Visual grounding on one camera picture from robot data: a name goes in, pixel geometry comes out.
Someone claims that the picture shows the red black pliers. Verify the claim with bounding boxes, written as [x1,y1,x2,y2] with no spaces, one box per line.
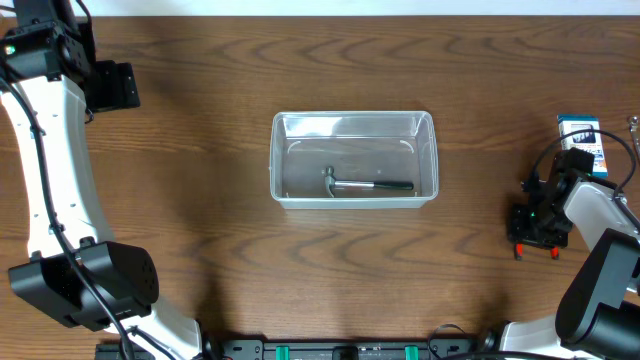
[514,243,559,261]

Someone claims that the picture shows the blue white screwdriver box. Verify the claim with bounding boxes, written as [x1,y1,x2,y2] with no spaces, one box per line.
[557,114,608,178]

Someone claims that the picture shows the silver wrench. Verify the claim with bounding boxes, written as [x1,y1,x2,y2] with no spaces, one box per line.
[628,115,640,160]

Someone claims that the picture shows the clear plastic container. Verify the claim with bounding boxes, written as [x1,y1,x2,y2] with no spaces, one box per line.
[269,111,439,210]

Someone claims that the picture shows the small claw hammer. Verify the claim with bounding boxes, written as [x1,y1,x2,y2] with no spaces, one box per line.
[323,166,414,198]

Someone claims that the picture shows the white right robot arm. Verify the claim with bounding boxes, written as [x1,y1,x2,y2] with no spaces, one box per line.
[496,149,639,359]

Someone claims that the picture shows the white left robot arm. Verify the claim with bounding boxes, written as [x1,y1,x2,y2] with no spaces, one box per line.
[1,0,207,359]

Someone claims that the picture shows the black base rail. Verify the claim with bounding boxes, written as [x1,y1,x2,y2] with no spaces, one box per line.
[94,337,597,360]

